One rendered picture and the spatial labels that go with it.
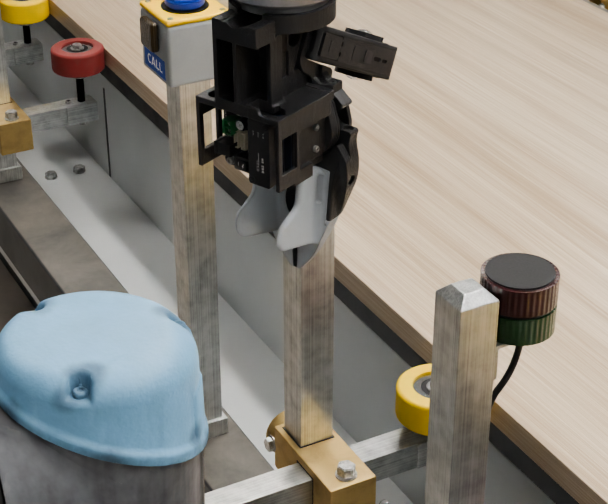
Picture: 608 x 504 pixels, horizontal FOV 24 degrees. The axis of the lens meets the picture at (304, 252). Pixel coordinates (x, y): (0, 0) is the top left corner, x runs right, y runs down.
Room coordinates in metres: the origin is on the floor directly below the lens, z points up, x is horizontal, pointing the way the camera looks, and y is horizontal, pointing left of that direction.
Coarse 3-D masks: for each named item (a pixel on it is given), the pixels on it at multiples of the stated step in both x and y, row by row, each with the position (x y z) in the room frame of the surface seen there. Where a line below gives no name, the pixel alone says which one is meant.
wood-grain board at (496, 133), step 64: (64, 0) 2.27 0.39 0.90; (128, 0) 2.27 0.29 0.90; (384, 0) 2.27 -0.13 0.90; (448, 0) 2.27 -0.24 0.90; (512, 0) 2.27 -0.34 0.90; (576, 0) 2.27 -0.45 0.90; (128, 64) 2.00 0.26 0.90; (448, 64) 2.00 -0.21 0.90; (512, 64) 2.00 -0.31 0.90; (576, 64) 2.00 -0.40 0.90; (384, 128) 1.78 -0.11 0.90; (448, 128) 1.78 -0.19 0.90; (512, 128) 1.78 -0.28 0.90; (576, 128) 1.78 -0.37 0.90; (384, 192) 1.59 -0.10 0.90; (448, 192) 1.59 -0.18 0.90; (512, 192) 1.59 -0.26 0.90; (576, 192) 1.59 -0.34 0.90; (384, 256) 1.43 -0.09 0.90; (448, 256) 1.43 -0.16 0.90; (576, 256) 1.43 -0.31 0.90; (384, 320) 1.33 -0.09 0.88; (576, 320) 1.30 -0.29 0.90; (512, 384) 1.18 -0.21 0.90; (576, 384) 1.18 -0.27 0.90; (576, 448) 1.08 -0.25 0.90
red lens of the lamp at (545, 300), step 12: (552, 264) 0.96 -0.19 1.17; (480, 276) 0.95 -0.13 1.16; (492, 288) 0.93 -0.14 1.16; (504, 288) 0.93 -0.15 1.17; (552, 288) 0.93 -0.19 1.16; (504, 300) 0.92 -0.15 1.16; (516, 300) 0.92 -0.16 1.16; (528, 300) 0.92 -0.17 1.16; (540, 300) 0.92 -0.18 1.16; (552, 300) 0.93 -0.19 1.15; (504, 312) 0.92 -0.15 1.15; (516, 312) 0.92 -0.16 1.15; (528, 312) 0.92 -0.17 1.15; (540, 312) 0.92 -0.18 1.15
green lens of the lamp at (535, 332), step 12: (552, 312) 0.93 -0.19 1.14; (504, 324) 0.92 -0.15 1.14; (516, 324) 0.92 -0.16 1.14; (528, 324) 0.92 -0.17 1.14; (540, 324) 0.92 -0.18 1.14; (552, 324) 0.93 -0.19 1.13; (504, 336) 0.92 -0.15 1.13; (516, 336) 0.92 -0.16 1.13; (528, 336) 0.92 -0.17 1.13; (540, 336) 0.92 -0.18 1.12
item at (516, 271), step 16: (512, 256) 0.97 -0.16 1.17; (528, 256) 0.97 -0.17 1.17; (496, 272) 0.95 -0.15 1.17; (512, 272) 0.95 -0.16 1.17; (528, 272) 0.95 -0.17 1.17; (544, 272) 0.95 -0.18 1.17; (512, 288) 0.92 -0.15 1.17; (528, 288) 0.92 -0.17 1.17; (496, 352) 0.92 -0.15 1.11; (496, 368) 0.92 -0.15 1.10; (512, 368) 0.95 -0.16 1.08
